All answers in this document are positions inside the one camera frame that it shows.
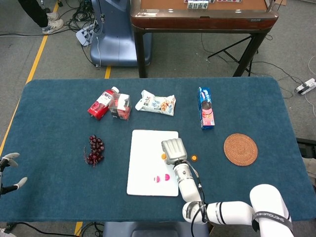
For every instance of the black metal frame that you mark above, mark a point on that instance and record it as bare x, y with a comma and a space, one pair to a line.
306, 148

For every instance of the pink button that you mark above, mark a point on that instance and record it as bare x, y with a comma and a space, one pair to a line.
157, 179
167, 177

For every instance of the person in black clothes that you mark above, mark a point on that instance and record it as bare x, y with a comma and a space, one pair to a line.
37, 14

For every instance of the blue machine base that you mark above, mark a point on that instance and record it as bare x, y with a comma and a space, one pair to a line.
116, 37

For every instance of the white power strip black plug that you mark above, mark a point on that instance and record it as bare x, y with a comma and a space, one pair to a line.
306, 86

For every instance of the grey-blue robot torso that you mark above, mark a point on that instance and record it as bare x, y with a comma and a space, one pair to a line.
153, 229

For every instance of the brown mahjong table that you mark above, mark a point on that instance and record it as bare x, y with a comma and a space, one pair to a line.
205, 17

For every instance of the red NFC juice carton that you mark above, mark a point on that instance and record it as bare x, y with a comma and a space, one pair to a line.
102, 103

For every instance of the white power strip with plugs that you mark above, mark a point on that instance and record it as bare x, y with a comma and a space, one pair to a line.
86, 33

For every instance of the white crumpled snack bag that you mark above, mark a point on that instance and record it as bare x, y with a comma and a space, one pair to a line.
156, 105

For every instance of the blue felt table cover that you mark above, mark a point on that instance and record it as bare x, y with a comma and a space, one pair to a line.
49, 123

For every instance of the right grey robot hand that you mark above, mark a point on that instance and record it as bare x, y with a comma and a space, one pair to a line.
175, 150

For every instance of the white rectangular board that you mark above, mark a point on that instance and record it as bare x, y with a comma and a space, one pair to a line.
143, 160

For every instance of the dark red grape bunch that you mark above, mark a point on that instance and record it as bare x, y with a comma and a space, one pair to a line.
95, 150

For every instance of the orange button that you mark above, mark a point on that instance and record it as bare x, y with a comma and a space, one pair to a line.
163, 156
194, 158

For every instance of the blue Oreo cookie box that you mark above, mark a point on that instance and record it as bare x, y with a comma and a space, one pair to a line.
207, 108

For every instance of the pink button bottom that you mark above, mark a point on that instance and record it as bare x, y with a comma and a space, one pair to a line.
167, 177

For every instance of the clear box of red snacks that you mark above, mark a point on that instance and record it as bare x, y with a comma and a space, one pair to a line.
121, 107

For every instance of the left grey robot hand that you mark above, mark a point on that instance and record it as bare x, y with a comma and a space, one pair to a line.
8, 156

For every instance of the pink button top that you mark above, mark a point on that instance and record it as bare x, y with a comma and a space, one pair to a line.
157, 179

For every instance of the round rattan coaster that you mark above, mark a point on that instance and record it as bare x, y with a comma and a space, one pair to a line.
240, 149

